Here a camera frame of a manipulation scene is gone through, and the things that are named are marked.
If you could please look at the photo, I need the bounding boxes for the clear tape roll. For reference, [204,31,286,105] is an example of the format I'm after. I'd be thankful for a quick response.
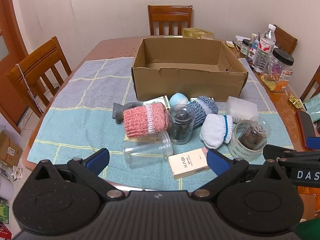
[228,120,267,161]

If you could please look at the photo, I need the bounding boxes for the white pink KASI box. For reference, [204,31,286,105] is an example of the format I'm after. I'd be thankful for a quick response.
[168,147,209,179]

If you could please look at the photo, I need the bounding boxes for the white sock blue stripe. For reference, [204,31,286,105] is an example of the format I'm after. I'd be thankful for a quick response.
[199,114,233,150]

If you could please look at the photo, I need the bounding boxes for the translucent white plastic box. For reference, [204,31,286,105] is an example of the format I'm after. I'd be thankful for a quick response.
[225,96,259,124]

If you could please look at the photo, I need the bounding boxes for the clear plastic jar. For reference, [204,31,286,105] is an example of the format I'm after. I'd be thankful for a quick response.
[123,131,173,168]

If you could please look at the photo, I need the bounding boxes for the grey toy figure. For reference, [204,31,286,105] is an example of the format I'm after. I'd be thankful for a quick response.
[112,101,143,124]

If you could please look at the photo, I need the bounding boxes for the blue knitted sock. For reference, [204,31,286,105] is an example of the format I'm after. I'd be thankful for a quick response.
[187,96,218,128]

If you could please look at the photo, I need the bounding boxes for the clear jar dark contents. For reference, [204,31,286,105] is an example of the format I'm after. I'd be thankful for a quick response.
[168,104,195,145]

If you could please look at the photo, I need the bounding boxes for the pink knitted sock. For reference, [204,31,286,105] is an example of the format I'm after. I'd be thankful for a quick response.
[123,103,169,139]

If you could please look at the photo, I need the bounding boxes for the light blue round toy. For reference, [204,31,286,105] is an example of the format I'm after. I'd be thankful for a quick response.
[169,93,189,107]

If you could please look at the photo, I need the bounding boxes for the clear jar brown contents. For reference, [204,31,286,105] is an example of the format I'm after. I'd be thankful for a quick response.
[239,116,271,151]

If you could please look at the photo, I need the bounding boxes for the green white tissue pack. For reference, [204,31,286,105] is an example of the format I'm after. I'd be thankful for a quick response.
[143,95,171,109]

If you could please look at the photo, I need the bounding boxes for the red-edged smartphone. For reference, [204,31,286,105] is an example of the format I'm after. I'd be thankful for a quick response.
[296,109,317,150]

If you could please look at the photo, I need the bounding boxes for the gold ornament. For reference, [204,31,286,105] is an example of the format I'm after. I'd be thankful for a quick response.
[288,94,304,109]

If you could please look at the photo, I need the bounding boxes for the blue checked towel mat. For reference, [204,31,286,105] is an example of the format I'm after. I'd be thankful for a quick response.
[26,56,294,191]

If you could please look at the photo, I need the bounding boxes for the wooden chair far right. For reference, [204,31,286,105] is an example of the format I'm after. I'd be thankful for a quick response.
[300,66,320,101]

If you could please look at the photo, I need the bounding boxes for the wooden chair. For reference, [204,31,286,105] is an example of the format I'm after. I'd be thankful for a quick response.
[274,25,298,55]
[6,36,72,118]
[300,66,320,101]
[148,5,193,36]

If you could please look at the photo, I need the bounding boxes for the gold blister pack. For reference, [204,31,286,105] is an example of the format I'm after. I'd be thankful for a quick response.
[260,74,278,91]

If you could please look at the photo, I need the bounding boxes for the cardboard box on floor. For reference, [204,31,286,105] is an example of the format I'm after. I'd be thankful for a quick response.
[0,131,23,168]

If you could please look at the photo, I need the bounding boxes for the large black-lidded plastic jar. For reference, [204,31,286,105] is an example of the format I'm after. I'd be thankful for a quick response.
[261,48,295,92]

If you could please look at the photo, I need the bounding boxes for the wooden chair at left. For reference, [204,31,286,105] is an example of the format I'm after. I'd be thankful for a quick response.
[6,36,72,118]

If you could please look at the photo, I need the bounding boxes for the wooden chair at right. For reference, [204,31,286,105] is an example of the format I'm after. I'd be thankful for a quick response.
[274,25,298,55]

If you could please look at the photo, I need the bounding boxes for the small dark-lidded glass jar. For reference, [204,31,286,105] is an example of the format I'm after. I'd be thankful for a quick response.
[240,38,250,56]

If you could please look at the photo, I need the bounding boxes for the small blue-capped bottle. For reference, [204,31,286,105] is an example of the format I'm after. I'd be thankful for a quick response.
[247,39,259,63]

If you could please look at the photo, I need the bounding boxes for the brown cardboard box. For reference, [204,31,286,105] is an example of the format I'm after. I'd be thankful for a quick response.
[131,37,248,102]

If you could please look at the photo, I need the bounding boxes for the clear water bottle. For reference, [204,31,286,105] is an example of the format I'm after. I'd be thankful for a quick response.
[252,24,276,70]

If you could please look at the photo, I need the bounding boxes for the small yellow box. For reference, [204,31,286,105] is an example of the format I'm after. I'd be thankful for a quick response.
[226,41,234,48]

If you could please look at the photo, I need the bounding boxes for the gold tissue box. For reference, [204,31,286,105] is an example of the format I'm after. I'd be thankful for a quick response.
[182,28,215,40]

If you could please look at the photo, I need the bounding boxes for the wooden glass door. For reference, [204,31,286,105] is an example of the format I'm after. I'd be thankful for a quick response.
[1,0,28,76]

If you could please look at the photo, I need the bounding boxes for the wooden chair at back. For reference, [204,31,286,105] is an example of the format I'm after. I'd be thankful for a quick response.
[148,5,193,36]

